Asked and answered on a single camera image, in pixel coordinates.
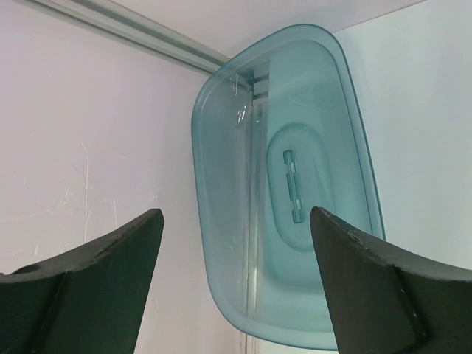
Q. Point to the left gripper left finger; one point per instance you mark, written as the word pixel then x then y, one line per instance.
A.
pixel 90 299

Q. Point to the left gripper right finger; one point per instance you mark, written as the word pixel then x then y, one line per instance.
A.
pixel 385 299

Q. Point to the teal transparent plastic bin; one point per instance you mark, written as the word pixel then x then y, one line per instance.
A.
pixel 277 131

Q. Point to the left aluminium corner post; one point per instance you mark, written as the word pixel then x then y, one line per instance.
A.
pixel 121 22

